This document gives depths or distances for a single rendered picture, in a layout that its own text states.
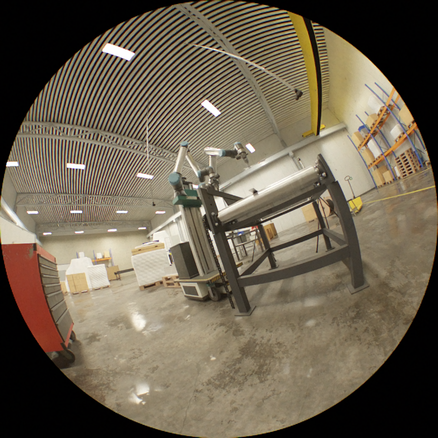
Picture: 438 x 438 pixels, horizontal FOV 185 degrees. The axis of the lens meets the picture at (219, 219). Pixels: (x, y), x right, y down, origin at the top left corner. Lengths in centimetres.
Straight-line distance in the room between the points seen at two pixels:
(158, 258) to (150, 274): 57
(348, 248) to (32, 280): 212
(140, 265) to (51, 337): 357
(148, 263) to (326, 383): 432
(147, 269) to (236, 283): 352
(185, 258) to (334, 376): 190
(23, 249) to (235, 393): 151
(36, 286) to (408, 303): 211
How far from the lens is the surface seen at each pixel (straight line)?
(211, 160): 215
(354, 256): 102
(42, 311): 134
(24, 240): 450
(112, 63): 814
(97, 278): 864
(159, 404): 84
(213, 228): 107
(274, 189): 92
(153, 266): 434
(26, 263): 136
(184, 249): 193
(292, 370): 74
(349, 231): 97
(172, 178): 170
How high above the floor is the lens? 64
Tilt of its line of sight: 11 degrees up
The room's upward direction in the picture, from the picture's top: 19 degrees counter-clockwise
